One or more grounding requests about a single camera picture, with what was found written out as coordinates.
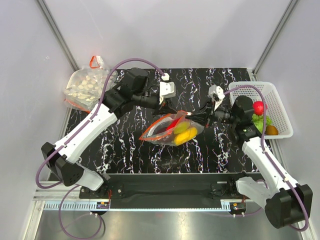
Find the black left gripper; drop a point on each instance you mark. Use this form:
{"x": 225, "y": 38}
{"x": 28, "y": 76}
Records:
{"x": 167, "y": 107}

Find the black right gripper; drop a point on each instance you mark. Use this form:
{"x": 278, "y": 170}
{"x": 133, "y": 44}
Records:
{"x": 209, "y": 114}

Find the red chili pepper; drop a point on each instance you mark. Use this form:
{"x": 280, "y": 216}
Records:
{"x": 173, "y": 124}

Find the yellow starfruit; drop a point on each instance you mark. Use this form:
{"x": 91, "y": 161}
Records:
{"x": 181, "y": 127}

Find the yellow orange mango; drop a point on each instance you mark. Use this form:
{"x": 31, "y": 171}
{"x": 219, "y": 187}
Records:
{"x": 185, "y": 136}

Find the clear orange-zip bag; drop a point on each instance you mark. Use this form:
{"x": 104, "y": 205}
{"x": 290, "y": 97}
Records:
{"x": 173, "y": 129}

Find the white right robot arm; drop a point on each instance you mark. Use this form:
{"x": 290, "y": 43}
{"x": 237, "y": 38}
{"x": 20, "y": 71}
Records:
{"x": 284, "y": 200}

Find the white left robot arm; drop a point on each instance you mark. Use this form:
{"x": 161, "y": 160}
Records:
{"x": 61, "y": 157}

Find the orange bag loop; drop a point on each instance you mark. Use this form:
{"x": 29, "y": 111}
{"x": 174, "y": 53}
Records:
{"x": 96, "y": 62}

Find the green grapes bunch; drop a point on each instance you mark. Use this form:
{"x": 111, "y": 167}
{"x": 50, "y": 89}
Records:
{"x": 258, "y": 121}

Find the red apple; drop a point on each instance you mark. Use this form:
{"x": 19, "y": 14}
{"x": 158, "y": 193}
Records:
{"x": 259, "y": 108}

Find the brown kiwi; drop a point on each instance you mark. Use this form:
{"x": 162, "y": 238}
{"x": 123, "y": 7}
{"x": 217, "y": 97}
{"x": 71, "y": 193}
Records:
{"x": 271, "y": 130}

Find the pile of spare bags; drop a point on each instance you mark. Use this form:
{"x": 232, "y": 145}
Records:
{"x": 84, "y": 88}

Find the white plastic basket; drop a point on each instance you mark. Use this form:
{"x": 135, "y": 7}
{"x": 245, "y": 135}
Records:
{"x": 266, "y": 100}

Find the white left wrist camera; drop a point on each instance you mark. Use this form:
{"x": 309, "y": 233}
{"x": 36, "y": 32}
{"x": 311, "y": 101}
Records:
{"x": 167, "y": 89}

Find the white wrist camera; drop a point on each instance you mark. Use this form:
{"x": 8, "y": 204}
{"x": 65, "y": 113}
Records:
{"x": 216, "y": 93}
{"x": 167, "y": 89}

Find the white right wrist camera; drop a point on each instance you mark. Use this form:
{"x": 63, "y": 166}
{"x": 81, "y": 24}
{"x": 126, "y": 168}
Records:
{"x": 216, "y": 93}

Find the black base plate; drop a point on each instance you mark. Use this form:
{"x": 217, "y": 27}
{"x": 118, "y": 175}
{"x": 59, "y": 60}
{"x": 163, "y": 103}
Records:
{"x": 124, "y": 186}

